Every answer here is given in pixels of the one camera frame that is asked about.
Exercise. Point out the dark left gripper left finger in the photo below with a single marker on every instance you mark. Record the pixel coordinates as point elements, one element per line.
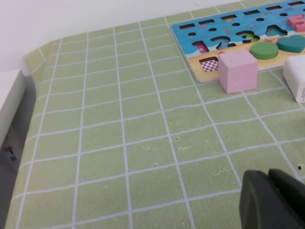
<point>257,205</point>

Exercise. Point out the blue wooden number puzzle board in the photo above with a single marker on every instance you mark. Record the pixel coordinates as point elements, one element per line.
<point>202,34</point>

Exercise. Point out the green circle puzzle piece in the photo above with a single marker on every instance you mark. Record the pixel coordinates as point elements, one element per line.
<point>264,50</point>

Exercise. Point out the pink cube block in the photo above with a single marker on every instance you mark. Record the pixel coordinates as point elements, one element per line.
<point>238,71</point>

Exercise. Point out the white plug charger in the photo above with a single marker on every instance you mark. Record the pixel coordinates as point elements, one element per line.
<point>295,76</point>

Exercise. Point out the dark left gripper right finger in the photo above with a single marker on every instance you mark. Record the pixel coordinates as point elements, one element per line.
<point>290,190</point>

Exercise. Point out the pink number five piece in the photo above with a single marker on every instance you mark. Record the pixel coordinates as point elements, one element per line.
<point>296,22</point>

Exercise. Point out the green checked tablecloth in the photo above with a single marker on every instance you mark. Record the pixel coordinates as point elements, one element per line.
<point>119,143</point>

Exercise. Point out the teal heart puzzle piece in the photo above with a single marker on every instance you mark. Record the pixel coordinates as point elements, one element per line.
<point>291,44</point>

